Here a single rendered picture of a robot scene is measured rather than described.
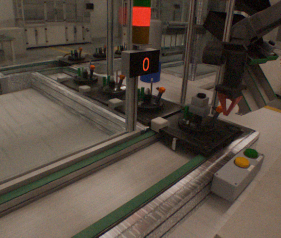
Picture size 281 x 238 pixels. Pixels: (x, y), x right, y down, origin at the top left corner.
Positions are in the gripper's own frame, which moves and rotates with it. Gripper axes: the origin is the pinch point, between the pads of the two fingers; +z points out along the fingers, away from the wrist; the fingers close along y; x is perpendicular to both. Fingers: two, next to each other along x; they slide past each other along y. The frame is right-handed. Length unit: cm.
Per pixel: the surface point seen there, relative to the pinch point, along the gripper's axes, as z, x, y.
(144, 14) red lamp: -27.9, -19.8, 19.7
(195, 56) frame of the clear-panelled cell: 0, -67, -87
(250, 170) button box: 10.2, 14.5, 9.2
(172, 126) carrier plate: 9.0, -16.2, 6.1
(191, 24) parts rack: -25.2, -30.0, -19.6
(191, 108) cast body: 2.1, -12.1, 1.6
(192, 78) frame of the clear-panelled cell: 16, -67, -87
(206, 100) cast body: -1.7, -8.1, -0.4
